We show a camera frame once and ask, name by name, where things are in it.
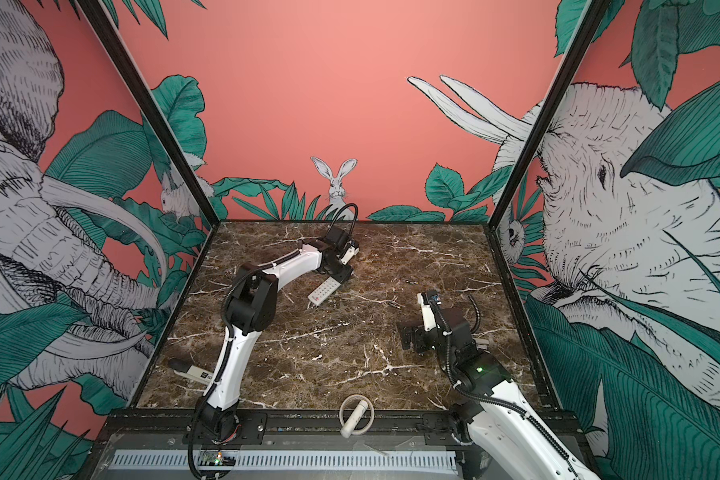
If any small green circuit board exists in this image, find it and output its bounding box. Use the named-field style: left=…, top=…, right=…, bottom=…
left=198, top=451, right=237, bottom=468

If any white slotted cable duct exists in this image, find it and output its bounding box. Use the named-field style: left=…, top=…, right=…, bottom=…
left=108, top=449, right=459, bottom=474

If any white remote control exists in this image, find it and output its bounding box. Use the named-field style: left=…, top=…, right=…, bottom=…
left=308, top=277, right=341, bottom=307

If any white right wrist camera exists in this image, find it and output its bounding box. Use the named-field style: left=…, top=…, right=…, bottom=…
left=417, top=290, right=439, bottom=332

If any black left corner frame post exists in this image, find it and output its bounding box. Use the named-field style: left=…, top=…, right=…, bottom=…
left=77, top=0, right=221, bottom=229

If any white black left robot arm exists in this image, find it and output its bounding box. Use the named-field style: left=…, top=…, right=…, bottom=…
left=187, top=225, right=359, bottom=444

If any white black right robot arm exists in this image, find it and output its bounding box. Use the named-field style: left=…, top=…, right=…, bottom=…
left=397, top=306, right=599, bottom=479

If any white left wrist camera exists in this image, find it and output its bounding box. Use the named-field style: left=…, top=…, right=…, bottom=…
left=340, top=245, right=359, bottom=265

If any black right corner frame post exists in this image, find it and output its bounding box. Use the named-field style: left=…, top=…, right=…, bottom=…
left=488, top=0, right=613, bottom=228

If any white ring with handle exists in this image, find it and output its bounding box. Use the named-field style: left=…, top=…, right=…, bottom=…
left=338, top=394, right=376, bottom=439

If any white remote battery cover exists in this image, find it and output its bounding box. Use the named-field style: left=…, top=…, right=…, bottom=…
left=168, top=358, right=213, bottom=385

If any black corner frame post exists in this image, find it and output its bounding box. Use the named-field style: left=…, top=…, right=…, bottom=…
left=77, top=0, right=221, bottom=229
left=488, top=0, right=613, bottom=228

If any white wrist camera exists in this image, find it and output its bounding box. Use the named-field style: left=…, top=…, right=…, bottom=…
left=340, top=245, right=359, bottom=265
left=417, top=290, right=439, bottom=332

